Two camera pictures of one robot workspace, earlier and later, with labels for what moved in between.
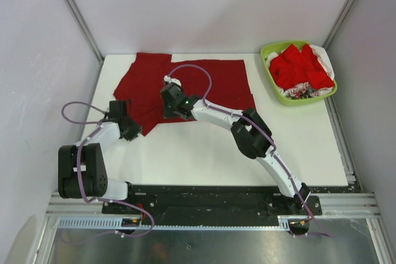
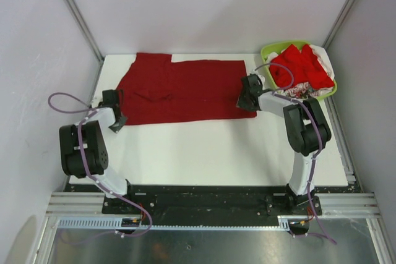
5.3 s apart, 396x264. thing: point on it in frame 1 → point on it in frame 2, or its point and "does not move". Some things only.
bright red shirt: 291,67 does not move
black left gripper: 135,131 → 119,126
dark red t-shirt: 222,83 does not move
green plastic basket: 273,47 does not move
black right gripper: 167,113 → 241,103
